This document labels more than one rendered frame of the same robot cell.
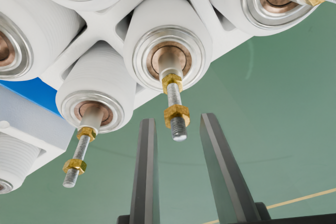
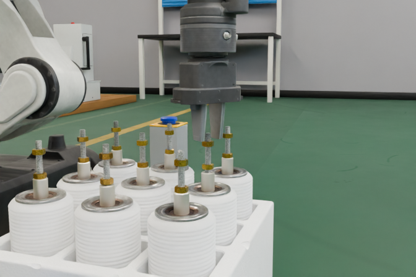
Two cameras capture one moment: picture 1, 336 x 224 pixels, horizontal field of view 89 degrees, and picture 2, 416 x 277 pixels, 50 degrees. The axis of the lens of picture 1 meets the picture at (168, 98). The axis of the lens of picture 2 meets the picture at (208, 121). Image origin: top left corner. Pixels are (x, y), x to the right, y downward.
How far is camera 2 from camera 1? 79 cm
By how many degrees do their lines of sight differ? 113
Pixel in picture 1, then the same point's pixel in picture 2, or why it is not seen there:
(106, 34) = not seen: hidden behind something
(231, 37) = (251, 220)
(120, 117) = (203, 208)
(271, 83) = not seen: outside the picture
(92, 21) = not seen: hidden behind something
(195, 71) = (225, 187)
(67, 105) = (159, 211)
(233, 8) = (217, 179)
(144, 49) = (190, 188)
